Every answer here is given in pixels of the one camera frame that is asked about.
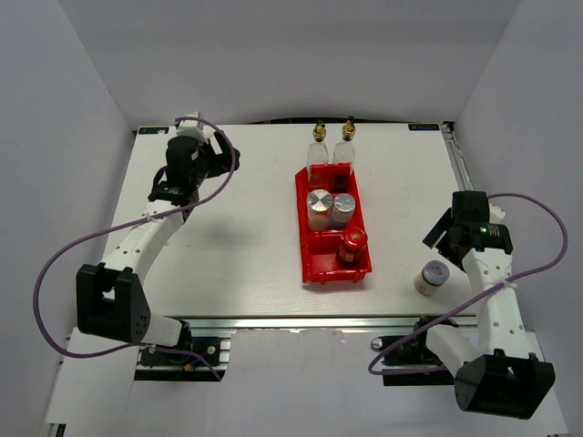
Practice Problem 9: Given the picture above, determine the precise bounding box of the clear glass cruet bottle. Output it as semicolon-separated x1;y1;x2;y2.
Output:
306;120;329;190

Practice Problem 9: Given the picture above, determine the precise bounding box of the red lid dark jar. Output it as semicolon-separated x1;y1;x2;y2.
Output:
337;227;368;265

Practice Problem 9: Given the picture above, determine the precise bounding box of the right blue table sticker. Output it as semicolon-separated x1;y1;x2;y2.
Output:
407;123;440;132

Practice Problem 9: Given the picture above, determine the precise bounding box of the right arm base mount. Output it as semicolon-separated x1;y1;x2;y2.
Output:
370;316;476;387

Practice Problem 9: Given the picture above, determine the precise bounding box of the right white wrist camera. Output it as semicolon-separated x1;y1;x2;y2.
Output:
488;202;506;224

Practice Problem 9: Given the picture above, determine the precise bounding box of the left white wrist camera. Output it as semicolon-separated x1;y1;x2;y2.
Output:
174;111;210;143

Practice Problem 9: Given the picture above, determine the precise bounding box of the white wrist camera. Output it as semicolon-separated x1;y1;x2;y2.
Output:
488;202;506;224
174;111;210;143

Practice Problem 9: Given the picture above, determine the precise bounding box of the white lid spice jar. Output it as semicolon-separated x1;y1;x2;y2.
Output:
414;260;450;296

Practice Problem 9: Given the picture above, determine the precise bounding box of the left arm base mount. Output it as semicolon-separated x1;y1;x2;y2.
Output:
134;332;230;382

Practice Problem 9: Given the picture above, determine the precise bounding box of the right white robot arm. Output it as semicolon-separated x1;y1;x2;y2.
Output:
411;190;556;420

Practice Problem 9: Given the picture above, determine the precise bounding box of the blue label white shaker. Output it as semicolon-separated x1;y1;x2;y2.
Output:
330;193;356;229

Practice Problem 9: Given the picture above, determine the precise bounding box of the left blue table sticker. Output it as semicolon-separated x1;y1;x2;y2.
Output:
138;127;169;135

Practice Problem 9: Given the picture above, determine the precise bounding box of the steel lid white powder jar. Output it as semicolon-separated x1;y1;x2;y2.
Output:
306;188;333;231

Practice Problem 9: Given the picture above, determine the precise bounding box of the blue table sticker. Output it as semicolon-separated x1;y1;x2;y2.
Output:
138;127;169;135
407;123;440;132

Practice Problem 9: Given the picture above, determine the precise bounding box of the dark sauce cruet bottle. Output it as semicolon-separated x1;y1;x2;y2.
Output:
332;116;356;192

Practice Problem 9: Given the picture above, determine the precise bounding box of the red plastic divided bin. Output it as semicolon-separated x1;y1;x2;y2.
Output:
295;168;373;285

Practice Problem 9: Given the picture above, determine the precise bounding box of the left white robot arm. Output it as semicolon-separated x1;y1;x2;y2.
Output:
76;131;240;363

